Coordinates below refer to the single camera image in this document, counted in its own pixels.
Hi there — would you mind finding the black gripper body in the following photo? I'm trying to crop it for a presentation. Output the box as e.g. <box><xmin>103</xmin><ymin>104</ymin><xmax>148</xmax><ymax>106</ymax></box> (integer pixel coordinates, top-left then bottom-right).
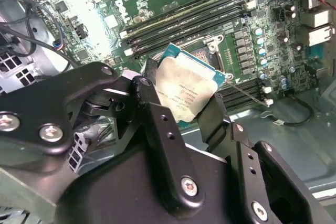
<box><xmin>56</xmin><ymin>143</ymin><xmax>247</xmax><ymax>224</ymax></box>

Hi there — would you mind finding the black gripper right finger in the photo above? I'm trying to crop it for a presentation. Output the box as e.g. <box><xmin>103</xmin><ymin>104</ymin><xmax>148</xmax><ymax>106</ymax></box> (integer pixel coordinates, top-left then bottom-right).
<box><xmin>198</xmin><ymin>93</ymin><xmax>329</xmax><ymax>224</ymax></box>

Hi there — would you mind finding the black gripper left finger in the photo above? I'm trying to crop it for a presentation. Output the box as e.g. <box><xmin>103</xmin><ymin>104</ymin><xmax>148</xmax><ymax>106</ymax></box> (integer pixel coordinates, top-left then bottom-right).
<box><xmin>0</xmin><ymin>58</ymin><xmax>207</xmax><ymax>214</ymax></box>

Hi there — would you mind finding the silver green CPU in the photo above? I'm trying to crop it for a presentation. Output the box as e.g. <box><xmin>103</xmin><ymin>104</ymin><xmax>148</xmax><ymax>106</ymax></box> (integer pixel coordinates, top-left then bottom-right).
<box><xmin>154</xmin><ymin>42</ymin><xmax>228</xmax><ymax>124</ymax></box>

